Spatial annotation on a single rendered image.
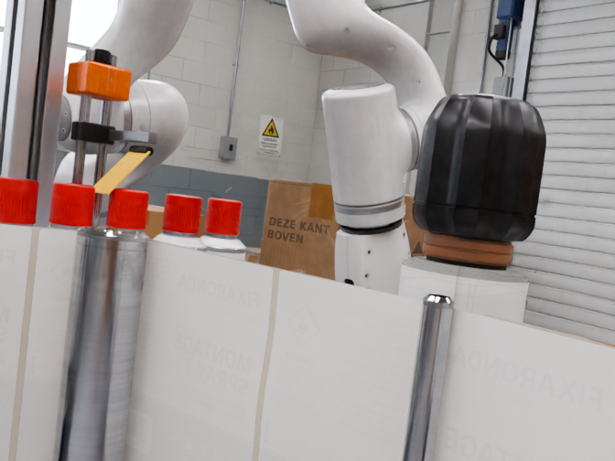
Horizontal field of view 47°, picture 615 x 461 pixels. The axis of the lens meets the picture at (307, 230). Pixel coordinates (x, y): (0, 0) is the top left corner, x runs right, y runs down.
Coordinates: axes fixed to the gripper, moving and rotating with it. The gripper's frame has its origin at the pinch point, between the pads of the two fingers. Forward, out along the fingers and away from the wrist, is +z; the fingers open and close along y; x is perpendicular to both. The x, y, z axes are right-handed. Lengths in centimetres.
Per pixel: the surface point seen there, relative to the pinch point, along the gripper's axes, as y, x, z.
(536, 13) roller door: -450, -207, -18
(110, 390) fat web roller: 46, 21, -23
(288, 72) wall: -448, -479, 17
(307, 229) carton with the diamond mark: -19.6, -31.5, -4.2
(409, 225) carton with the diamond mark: -32.9, -19.6, -2.3
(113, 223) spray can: 33.3, 0.2, -25.3
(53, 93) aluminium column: 30.0, -12.2, -35.8
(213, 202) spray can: 22.7, 0.3, -24.2
